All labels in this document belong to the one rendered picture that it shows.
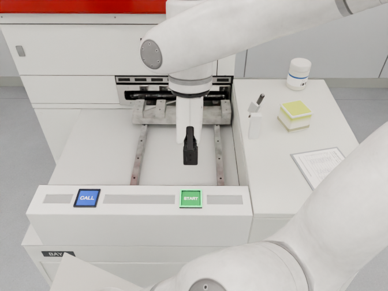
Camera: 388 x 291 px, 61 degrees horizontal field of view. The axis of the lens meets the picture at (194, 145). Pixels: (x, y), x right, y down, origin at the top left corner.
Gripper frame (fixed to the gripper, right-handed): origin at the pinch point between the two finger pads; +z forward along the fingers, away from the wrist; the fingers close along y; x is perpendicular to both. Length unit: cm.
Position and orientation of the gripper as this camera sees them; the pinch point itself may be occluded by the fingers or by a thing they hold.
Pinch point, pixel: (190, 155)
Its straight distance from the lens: 71.7
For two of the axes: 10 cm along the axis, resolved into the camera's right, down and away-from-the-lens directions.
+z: 0.0, 8.6, 5.0
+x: 10.0, 0.1, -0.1
